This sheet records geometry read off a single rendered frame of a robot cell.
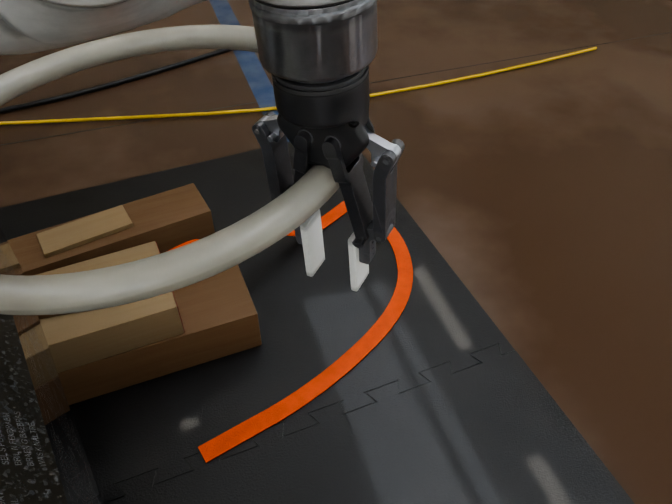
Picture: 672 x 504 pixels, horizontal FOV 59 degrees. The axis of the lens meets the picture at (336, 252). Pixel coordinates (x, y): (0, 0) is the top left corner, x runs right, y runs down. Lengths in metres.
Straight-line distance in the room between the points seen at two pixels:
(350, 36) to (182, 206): 1.48
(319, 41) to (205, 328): 1.14
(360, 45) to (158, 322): 1.09
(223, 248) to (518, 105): 2.28
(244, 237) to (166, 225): 1.36
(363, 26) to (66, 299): 0.29
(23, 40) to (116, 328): 1.11
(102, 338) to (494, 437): 0.93
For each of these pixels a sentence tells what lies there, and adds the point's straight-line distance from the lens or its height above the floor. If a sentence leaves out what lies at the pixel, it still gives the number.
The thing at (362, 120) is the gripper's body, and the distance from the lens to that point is 0.47.
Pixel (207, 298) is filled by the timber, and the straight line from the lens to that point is 1.55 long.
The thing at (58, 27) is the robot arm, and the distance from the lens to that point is 0.34.
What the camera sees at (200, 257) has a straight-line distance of 0.45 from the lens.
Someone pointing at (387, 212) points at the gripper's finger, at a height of 0.95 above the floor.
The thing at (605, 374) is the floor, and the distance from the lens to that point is 1.69.
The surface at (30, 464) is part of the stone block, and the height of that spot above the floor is 0.65.
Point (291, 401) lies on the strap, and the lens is 1.49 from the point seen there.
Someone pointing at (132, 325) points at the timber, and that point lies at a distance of 1.43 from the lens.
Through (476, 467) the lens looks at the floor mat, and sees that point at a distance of 1.44.
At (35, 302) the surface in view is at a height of 0.96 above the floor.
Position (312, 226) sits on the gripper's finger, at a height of 0.90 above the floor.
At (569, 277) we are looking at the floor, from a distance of 1.89.
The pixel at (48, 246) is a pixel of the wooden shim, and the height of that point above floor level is 0.14.
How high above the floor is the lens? 1.28
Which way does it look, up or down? 44 degrees down
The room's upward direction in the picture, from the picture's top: straight up
